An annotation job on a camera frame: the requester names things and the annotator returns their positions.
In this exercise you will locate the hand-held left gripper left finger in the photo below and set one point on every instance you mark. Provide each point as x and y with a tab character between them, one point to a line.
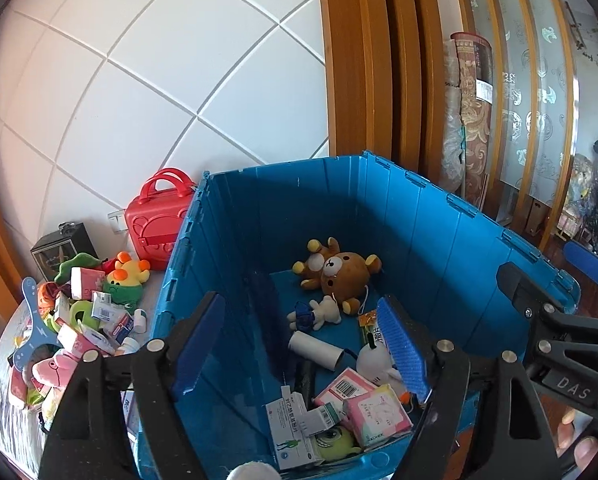
199	345

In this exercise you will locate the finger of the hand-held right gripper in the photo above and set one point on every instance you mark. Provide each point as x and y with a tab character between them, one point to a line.
586	262
516	285

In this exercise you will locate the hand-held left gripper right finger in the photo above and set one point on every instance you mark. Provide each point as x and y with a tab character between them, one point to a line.
404	350

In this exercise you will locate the white goose plush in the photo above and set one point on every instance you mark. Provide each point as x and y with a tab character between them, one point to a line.
376	367

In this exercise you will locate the orange packet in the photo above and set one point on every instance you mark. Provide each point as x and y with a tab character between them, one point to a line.
368	321

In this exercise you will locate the pink pad packet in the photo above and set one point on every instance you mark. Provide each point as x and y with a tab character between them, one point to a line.
381	415

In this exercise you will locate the pink barcode packet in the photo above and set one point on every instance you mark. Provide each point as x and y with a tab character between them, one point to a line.
344	387

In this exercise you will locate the white paper roll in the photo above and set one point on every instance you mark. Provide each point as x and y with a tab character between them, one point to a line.
316	351

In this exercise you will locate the brown bear plush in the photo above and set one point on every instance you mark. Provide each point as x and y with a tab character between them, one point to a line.
351	275

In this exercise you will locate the white teddy bear blue cape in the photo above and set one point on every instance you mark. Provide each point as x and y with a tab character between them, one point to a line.
319	312

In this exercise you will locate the small white green box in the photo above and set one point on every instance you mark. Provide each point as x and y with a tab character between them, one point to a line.
326	416

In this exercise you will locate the blue plastic crate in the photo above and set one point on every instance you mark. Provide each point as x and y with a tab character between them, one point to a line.
419	230

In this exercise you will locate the green monster plush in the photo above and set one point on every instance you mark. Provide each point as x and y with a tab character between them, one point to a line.
336	442

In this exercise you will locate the tan bear plush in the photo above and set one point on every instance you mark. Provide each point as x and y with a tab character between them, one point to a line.
314	262

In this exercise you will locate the large white blue medicine box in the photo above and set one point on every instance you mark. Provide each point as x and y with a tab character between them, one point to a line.
291	435

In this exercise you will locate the grey wood-grain desktop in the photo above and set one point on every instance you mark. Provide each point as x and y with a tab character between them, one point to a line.
14	440

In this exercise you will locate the person's right hand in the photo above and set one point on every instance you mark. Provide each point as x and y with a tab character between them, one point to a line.
581	447

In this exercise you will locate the small white bottle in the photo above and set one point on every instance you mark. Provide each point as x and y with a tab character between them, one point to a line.
129	346
139	321

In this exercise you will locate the cardboard box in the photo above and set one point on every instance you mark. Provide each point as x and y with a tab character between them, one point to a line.
536	217

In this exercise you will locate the pile of household clutter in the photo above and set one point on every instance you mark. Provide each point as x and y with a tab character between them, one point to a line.
596	195

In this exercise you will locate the red blue white box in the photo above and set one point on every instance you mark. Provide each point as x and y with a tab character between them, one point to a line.
118	327

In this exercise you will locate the yellow duck plush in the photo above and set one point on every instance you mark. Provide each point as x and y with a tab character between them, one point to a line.
126	280

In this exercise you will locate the small white blue medicine box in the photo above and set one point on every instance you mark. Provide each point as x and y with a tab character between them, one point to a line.
103	306

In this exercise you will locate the green frog toy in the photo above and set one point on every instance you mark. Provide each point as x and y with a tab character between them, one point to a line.
81	316

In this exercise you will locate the red toy suitcase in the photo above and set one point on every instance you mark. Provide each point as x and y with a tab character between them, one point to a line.
159	230

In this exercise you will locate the pink tissue packet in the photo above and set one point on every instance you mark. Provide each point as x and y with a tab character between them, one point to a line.
74	340

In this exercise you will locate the pink and white box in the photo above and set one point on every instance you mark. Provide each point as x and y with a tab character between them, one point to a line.
88	282

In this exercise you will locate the green scalloped tray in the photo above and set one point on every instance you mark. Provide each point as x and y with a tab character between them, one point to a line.
81	262

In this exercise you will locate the red patterned rolled carpet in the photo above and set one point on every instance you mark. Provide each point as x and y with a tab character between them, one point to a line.
479	125

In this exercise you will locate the blue three-blade boomerang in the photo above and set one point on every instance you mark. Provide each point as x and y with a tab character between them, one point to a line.
31	330

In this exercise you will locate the grey rolled carpet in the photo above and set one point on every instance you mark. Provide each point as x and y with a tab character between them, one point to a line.
453	125

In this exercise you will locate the black gift box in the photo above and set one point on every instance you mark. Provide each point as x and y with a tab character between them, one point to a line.
54	250

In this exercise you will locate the pink floral packet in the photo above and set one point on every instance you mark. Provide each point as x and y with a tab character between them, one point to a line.
18	390

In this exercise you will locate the frosted glass partition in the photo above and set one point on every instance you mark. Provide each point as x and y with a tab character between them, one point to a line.
529	85

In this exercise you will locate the wall switch plate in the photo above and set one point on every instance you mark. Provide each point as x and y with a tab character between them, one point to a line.
118	220

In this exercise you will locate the wooden door frame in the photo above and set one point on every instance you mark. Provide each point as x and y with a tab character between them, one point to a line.
379	70

